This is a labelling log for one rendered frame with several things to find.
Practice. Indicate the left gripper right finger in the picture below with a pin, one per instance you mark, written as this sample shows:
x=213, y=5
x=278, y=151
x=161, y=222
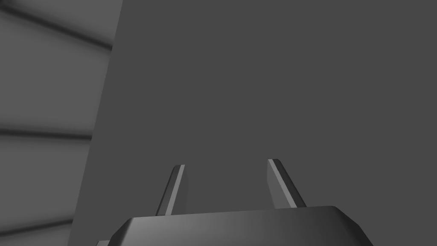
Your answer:
x=283, y=188

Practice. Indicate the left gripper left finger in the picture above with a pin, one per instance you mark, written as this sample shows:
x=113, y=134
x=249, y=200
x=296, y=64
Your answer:
x=174, y=191

